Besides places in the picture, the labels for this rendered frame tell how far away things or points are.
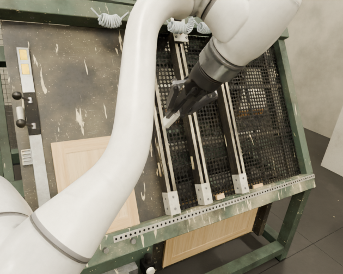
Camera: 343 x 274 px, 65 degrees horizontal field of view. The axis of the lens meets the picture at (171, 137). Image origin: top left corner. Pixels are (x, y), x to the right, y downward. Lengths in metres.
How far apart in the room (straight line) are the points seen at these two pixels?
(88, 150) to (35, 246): 1.08
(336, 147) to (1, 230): 4.63
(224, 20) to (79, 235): 0.41
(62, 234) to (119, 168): 0.10
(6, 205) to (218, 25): 0.45
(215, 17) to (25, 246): 0.45
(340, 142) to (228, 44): 4.29
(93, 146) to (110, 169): 1.06
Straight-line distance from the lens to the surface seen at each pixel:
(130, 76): 0.42
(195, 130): 1.66
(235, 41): 0.52
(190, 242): 2.15
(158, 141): 1.51
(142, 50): 0.44
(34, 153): 1.38
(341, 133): 4.73
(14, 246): 0.39
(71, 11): 1.57
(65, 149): 1.41
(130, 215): 1.49
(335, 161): 4.85
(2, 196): 0.50
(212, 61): 0.56
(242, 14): 0.50
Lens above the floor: 1.90
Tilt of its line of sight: 24 degrees down
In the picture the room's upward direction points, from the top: 7 degrees clockwise
